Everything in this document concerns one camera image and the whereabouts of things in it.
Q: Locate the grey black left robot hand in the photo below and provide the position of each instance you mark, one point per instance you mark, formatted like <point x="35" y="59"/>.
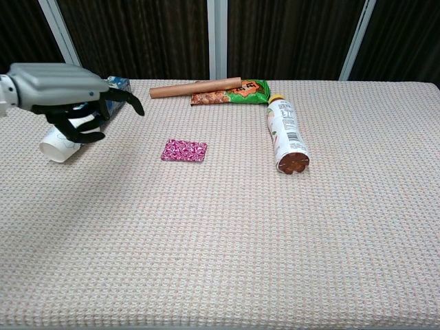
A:
<point x="51" y="82"/>

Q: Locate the pink patterned rectangular packet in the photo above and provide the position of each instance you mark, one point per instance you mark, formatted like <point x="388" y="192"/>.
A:
<point x="184" y="150"/>

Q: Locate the white paper cup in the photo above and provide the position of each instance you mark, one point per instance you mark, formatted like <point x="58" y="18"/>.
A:
<point x="55" y="148"/>

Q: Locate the dark brown curtain panel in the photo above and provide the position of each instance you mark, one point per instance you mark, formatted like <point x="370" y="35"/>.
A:
<point x="405" y="38"/>
<point x="20" y="31"/>
<point x="137" y="34"/>
<point x="288" y="34"/>

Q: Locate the blue cookie box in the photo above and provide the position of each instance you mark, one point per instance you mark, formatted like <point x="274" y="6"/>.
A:
<point x="120" y="84"/>

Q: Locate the brown cardboard tube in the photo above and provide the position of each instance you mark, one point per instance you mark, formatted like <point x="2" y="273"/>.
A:
<point x="178" y="90"/>

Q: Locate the green orange snack bag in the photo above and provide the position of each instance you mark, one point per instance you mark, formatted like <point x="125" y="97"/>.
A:
<point x="247" y="94"/>

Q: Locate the white label drink bottle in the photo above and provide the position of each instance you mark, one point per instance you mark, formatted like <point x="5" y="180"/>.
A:
<point x="288" y="137"/>

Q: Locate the pink checkered tablecloth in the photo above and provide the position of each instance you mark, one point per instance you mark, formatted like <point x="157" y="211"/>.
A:
<point x="240" y="240"/>

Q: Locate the grey partition frame post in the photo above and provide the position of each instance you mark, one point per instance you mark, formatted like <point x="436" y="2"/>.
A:
<point x="56" y="31"/>
<point x="217" y="38"/>
<point x="357" y="38"/>

